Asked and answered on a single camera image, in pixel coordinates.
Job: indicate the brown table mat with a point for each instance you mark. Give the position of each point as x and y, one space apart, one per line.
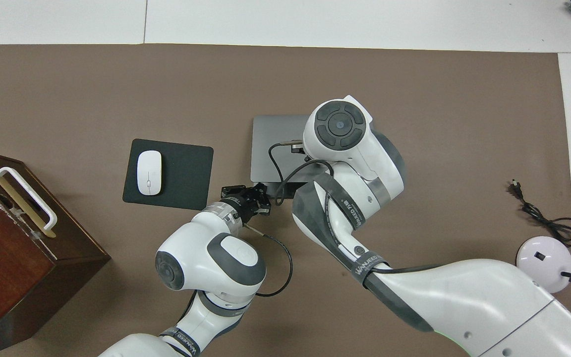
92 89

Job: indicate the grey laptop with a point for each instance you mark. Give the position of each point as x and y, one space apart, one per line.
265 129

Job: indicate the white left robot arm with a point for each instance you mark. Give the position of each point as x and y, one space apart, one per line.
206 258

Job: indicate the white computer mouse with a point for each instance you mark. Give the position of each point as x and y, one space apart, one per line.
149 173

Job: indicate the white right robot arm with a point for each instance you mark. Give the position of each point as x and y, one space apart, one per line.
464 297

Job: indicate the dark wooden box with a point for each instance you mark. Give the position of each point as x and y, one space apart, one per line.
8 277

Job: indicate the black mouse pad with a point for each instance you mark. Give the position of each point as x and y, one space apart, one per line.
186 173

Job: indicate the white desk lamp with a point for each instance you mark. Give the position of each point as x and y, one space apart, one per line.
543 263

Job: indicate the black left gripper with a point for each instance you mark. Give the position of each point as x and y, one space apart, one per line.
243 206

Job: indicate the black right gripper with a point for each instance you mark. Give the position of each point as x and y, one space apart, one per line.
299 149

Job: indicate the brass box plate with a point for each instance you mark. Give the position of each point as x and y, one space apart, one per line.
49 233

